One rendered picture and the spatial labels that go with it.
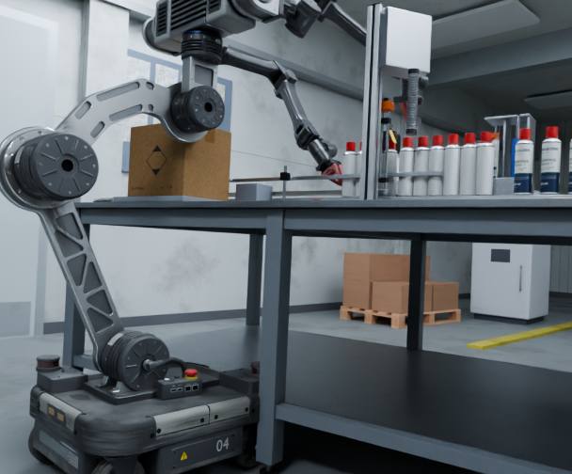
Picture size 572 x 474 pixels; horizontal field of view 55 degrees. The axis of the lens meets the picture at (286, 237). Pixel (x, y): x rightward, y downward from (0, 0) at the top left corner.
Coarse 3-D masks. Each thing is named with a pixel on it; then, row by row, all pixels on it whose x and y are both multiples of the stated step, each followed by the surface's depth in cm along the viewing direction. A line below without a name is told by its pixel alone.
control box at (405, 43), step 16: (384, 16) 176; (400, 16) 176; (416, 16) 178; (384, 32) 175; (400, 32) 176; (416, 32) 178; (384, 48) 175; (400, 48) 176; (416, 48) 178; (384, 64) 174; (400, 64) 176; (416, 64) 178
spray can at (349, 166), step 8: (352, 144) 198; (352, 152) 198; (344, 160) 199; (352, 160) 197; (344, 168) 198; (352, 168) 197; (344, 184) 198; (352, 184) 197; (344, 192) 198; (352, 192) 197
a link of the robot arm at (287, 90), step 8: (288, 72) 231; (288, 80) 230; (296, 80) 231; (280, 88) 231; (288, 88) 227; (280, 96) 235; (288, 96) 225; (296, 96) 227; (288, 104) 223; (296, 104) 220; (288, 112) 222; (296, 112) 216; (304, 112) 220; (296, 120) 214; (304, 120) 211; (296, 128) 213; (304, 128) 208; (296, 136) 211; (304, 136) 208; (304, 144) 210
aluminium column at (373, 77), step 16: (368, 16) 180; (368, 32) 179; (368, 48) 179; (368, 64) 179; (368, 80) 179; (368, 96) 178; (368, 112) 179; (368, 128) 179; (368, 144) 179; (368, 160) 179; (368, 176) 177; (368, 192) 177
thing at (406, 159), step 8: (408, 144) 186; (400, 152) 187; (408, 152) 185; (400, 160) 187; (408, 160) 185; (400, 168) 186; (408, 168) 185; (400, 184) 186; (408, 184) 185; (400, 192) 186; (408, 192) 185
